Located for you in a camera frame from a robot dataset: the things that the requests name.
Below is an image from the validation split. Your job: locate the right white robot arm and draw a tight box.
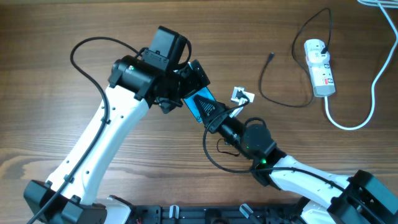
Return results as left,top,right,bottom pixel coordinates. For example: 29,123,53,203
193,95,397,223

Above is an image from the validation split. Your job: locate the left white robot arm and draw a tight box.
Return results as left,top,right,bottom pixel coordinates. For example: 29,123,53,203
24,26,209,223

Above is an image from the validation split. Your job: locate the black charger cable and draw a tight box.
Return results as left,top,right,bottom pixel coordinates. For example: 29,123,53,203
258,7,333,109

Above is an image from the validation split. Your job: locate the blue Galaxy smartphone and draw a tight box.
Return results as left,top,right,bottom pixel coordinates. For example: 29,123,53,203
183,60,216,124

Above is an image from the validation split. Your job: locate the white power strip cord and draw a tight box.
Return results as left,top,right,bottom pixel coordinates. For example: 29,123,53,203
324,0,398,131

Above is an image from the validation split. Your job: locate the white power strip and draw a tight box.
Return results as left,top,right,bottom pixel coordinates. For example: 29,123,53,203
304,39,336,98

